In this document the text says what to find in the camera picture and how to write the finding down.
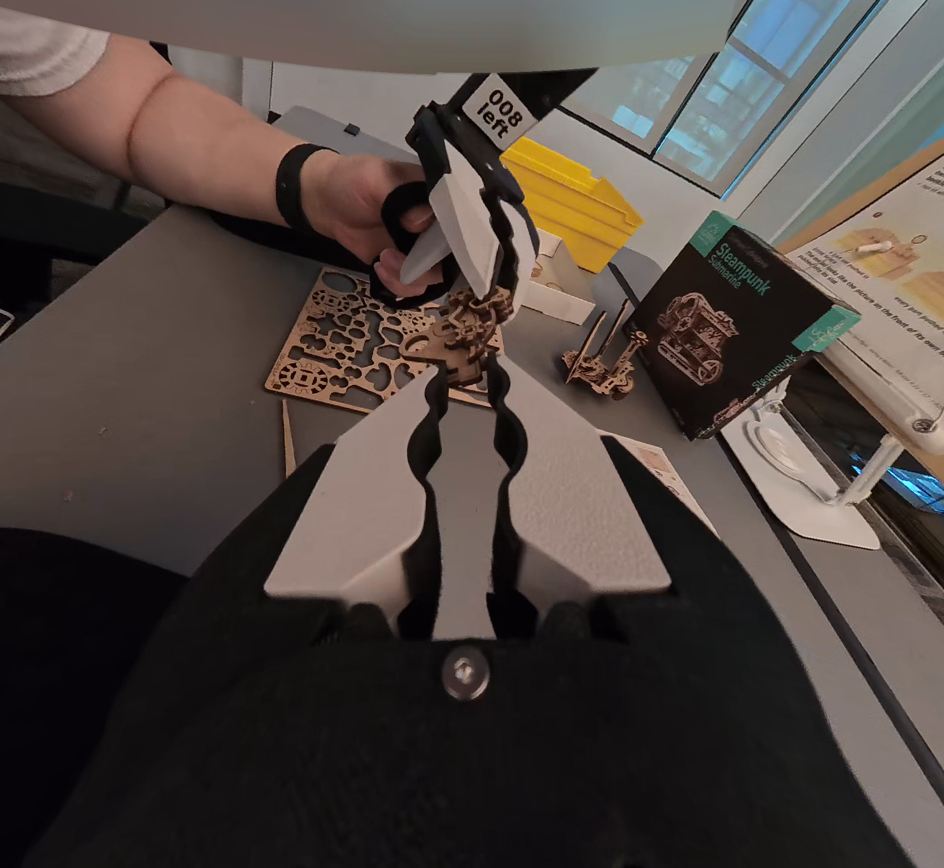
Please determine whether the small wooden model assembly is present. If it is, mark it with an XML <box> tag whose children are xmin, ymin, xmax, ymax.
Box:
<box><xmin>404</xmin><ymin>286</ymin><xmax>515</xmax><ymax>390</ymax></box>

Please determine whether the partly built wooden model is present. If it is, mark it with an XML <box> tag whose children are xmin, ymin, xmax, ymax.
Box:
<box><xmin>560</xmin><ymin>299</ymin><xmax>644</xmax><ymax>402</ymax></box>

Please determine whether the yellow plastic bin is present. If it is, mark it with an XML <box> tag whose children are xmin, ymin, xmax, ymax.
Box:
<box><xmin>500</xmin><ymin>137</ymin><xmax>644</xmax><ymax>273</ymax></box>

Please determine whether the person's left forearm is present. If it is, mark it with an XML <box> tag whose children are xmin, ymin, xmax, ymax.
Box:
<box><xmin>0</xmin><ymin>7</ymin><xmax>296</xmax><ymax>228</ymax></box>

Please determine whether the black model kit box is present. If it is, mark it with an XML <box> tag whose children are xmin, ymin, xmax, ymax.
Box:
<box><xmin>625</xmin><ymin>210</ymin><xmax>862</xmax><ymax>441</ymax></box>

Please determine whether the person's left hand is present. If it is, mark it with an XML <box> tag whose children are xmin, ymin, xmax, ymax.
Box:
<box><xmin>310</xmin><ymin>153</ymin><xmax>438</xmax><ymax>287</ymax></box>

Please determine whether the laser-cut wooden parts sheet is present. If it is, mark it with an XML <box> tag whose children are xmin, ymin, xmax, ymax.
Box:
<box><xmin>264</xmin><ymin>267</ymin><xmax>506</xmax><ymax>412</ymax></box>

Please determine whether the small white cardboard box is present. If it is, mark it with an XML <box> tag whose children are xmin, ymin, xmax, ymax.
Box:
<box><xmin>516</xmin><ymin>227</ymin><xmax>597</xmax><ymax>327</ymax></box>

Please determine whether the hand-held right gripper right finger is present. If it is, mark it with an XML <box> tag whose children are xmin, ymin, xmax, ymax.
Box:
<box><xmin>483</xmin><ymin>355</ymin><xmax>672</xmax><ymax>639</ymax></box>

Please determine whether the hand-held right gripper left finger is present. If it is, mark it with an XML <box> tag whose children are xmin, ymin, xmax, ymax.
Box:
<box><xmin>263</xmin><ymin>363</ymin><xmax>452</xmax><ymax>640</ymax></box>

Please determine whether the illustrated instruction booklet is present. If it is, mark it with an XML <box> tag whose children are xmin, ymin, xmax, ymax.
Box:
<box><xmin>612</xmin><ymin>432</ymin><xmax>721</xmax><ymax>539</ymax></box>

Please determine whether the glass window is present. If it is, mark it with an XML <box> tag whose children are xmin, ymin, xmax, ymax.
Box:
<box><xmin>560</xmin><ymin>0</ymin><xmax>944</xmax><ymax>198</ymax></box>

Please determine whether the black wrist strap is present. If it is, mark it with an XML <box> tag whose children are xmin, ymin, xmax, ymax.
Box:
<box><xmin>275</xmin><ymin>143</ymin><xmax>340</xmax><ymax>235</ymax></box>

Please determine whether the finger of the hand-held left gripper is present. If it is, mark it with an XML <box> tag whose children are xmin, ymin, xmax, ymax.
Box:
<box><xmin>507</xmin><ymin>206</ymin><xmax>541</xmax><ymax>328</ymax></box>
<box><xmin>428</xmin><ymin>170</ymin><xmax>504</xmax><ymax>300</ymax></box>

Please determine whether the wooden board with instruction sheet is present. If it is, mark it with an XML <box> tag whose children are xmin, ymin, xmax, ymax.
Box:
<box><xmin>774</xmin><ymin>138</ymin><xmax>944</xmax><ymax>478</ymax></box>

